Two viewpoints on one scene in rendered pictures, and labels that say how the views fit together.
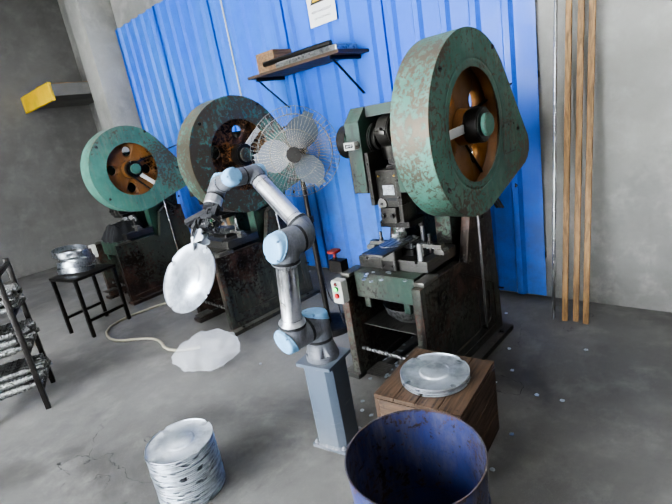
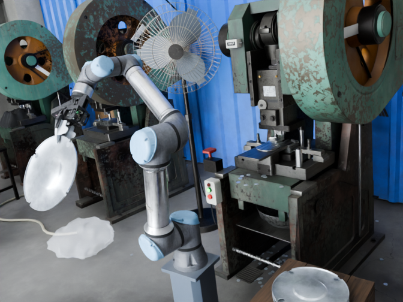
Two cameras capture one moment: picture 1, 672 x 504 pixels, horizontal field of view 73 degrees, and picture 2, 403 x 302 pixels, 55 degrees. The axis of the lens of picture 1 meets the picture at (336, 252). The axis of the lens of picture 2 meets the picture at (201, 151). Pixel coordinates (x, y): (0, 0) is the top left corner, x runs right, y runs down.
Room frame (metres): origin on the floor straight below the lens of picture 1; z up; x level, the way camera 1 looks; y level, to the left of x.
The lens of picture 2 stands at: (0.40, -0.02, 1.37)
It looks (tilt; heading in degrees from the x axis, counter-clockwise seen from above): 17 degrees down; 2
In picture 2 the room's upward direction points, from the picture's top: 7 degrees counter-clockwise
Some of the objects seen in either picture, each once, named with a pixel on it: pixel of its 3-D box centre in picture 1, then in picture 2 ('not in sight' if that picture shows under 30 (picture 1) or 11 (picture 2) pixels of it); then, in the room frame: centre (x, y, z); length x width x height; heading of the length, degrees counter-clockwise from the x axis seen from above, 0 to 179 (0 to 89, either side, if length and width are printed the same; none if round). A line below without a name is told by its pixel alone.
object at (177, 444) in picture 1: (179, 440); not in sight; (1.71, 0.81, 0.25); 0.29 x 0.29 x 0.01
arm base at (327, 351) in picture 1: (321, 346); (189, 251); (1.86, 0.14, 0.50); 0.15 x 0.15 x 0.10
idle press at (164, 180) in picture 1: (154, 207); (49, 97); (5.08, 1.90, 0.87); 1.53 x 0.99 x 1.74; 138
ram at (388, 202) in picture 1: (393, 193); (274, 94); (2.38, -0.36, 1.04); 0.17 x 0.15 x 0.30; 135
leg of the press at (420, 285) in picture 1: (466, 289); (342, 198); (2.33, -0.67, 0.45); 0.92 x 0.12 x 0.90; 135
